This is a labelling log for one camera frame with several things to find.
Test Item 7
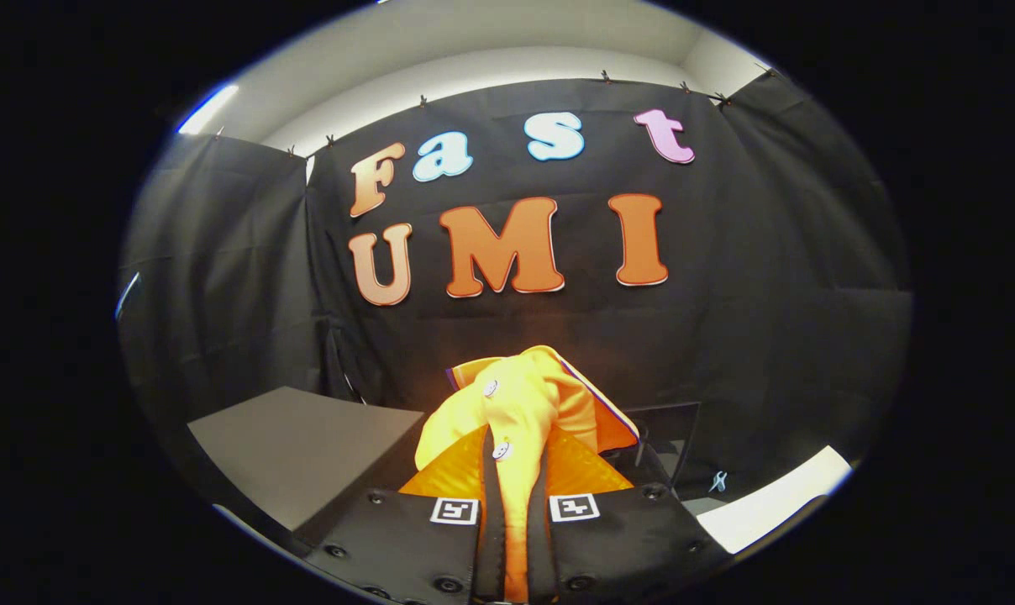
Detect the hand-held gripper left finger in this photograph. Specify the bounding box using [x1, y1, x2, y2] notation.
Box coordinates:
[299, 424, 508, 605]

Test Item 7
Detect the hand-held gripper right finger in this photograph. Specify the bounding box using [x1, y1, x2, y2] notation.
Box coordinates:
[524, 427, 732, 605]

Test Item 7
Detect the yellow orange garment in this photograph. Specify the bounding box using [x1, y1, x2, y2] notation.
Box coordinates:
[415, 345, 641, 602]

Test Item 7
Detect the black backdrop cloth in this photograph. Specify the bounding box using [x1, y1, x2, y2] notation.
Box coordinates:
[119, 71, 913, 509]

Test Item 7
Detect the row of small black clips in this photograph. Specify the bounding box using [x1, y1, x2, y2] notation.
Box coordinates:
[213, 70, 781, 160]

